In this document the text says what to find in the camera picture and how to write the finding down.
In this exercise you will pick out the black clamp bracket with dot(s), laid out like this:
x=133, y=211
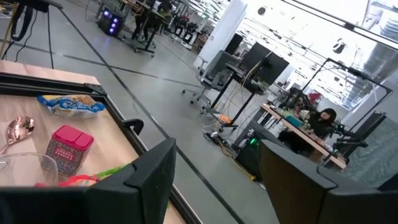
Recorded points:
x=136, y=124

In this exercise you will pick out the blue yellow ramen packet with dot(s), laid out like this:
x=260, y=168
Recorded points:
x=71, y=105

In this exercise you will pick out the black equipment stand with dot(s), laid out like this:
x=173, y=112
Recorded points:
x=40, y=3

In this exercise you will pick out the black computer tower purple lights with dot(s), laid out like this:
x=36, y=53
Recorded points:
x=110, y=21

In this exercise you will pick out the orange chicken ramen packet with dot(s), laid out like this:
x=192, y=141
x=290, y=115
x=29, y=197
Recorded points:
x=77, y=180

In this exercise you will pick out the gray office chair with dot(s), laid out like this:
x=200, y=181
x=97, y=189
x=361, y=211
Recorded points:
x=217, y=71

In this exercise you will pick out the red lid spice tin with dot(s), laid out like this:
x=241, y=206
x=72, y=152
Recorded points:
x=66, y=155

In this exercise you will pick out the black computer green light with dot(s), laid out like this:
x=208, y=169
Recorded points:
x=248, y=161

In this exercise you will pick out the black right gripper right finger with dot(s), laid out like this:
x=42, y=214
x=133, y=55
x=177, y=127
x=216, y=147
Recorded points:
x=311, y=202

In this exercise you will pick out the person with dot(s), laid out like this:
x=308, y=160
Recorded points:
x=320, y=126

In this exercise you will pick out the copper metal spoon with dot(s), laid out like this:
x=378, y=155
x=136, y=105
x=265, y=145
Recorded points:
x=18, y=129

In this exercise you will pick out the black monitor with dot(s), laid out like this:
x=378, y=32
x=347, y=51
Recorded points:
x=256, y=56
x=234, y=43
x=276, y=70

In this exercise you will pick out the white building column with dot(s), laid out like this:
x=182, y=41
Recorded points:
x=224, y=31

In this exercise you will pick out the black standing desk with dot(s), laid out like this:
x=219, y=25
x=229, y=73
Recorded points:
x=149, y=40

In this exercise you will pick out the wooden desk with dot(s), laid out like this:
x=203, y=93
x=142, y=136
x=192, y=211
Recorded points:
x=298, y=131

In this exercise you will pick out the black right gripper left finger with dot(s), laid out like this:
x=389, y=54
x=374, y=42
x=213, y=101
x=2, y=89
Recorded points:
x=124, y=199

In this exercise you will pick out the green lime chili ramen packet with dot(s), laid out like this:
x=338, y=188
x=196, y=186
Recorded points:
x=112, y=171

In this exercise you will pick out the small clear plastic bin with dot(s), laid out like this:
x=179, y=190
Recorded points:
x=25, y=171

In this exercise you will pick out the black office chair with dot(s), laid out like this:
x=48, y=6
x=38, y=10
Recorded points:
x=367, y=127

